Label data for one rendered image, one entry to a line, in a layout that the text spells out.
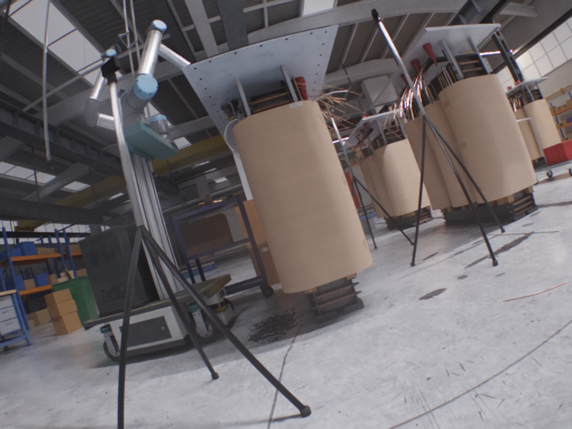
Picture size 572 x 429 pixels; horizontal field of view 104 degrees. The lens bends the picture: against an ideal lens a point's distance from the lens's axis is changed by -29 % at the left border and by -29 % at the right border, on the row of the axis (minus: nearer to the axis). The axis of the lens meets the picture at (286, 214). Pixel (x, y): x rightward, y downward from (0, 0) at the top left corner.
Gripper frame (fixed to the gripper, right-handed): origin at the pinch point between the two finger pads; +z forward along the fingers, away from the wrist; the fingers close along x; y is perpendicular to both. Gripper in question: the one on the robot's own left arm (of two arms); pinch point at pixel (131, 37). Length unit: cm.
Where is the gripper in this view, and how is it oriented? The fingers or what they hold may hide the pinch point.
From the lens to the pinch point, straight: 314.6
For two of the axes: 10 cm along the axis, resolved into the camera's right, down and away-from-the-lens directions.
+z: 8.7, -4.9, -0.6
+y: -4.2, -8.0, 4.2
